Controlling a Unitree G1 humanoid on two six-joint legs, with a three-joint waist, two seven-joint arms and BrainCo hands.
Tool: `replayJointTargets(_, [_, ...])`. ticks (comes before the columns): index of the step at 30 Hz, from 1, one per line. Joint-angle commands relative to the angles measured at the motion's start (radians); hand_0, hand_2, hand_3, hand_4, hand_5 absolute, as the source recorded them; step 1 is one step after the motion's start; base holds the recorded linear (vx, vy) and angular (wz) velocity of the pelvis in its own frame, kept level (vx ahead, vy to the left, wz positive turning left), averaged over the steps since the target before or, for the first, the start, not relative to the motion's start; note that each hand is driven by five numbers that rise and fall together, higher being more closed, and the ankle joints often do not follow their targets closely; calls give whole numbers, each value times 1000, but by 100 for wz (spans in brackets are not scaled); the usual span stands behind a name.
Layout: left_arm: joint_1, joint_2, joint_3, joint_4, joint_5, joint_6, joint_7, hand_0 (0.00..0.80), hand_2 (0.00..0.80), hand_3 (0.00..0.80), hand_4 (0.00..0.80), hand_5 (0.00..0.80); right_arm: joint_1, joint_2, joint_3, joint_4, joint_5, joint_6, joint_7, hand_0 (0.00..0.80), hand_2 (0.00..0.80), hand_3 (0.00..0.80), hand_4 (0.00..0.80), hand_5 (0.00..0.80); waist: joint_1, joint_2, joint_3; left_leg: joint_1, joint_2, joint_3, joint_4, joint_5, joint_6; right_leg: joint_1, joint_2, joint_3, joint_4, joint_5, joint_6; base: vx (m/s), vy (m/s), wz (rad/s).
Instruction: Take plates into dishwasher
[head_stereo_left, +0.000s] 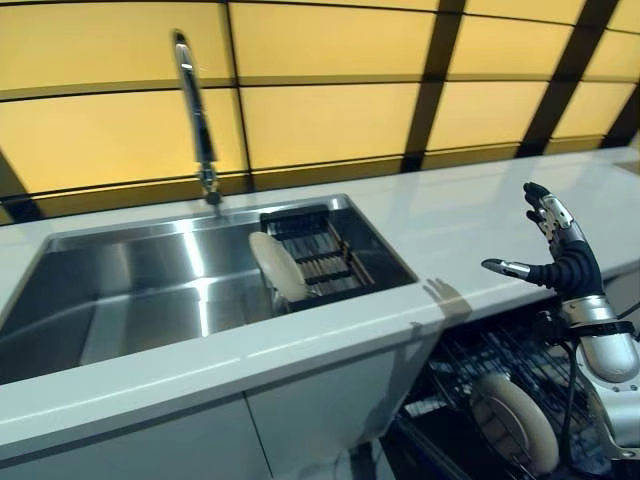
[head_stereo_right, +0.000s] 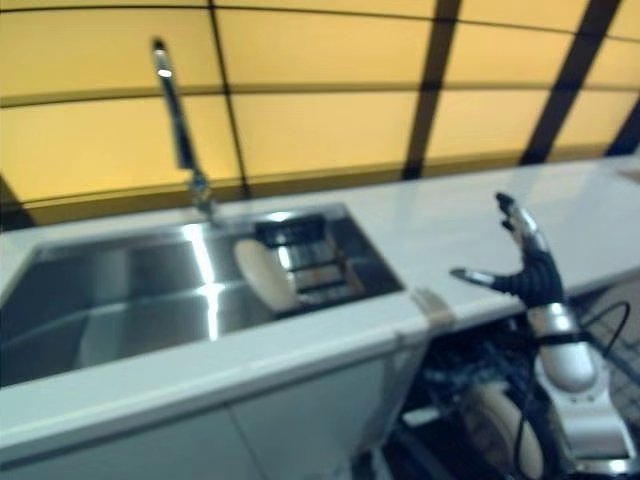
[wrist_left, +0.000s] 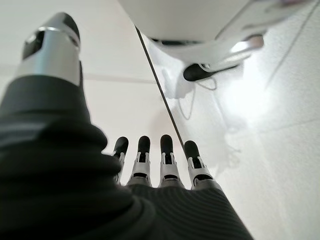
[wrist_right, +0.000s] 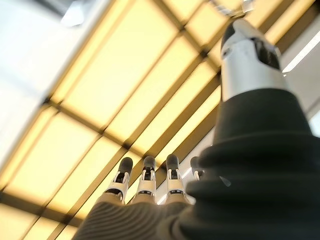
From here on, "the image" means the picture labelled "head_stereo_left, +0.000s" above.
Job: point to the beige round plate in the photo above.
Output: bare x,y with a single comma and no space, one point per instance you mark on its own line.
535,420
280,270

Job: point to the stainless steel kitchen sink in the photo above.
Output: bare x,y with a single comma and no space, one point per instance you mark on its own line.
150,285

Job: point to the white kitchen base cabinet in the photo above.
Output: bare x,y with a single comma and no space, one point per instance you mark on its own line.
200,435

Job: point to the chrome gooseneck kitchen faucet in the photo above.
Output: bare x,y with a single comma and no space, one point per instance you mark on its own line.
197,115

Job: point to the black sink drying rack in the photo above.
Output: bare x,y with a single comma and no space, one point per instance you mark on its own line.
320,260

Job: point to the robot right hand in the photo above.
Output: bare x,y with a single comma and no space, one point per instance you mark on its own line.
575,270

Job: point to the yellow backlit lattice wall panel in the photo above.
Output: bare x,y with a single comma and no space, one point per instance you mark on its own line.
325,115

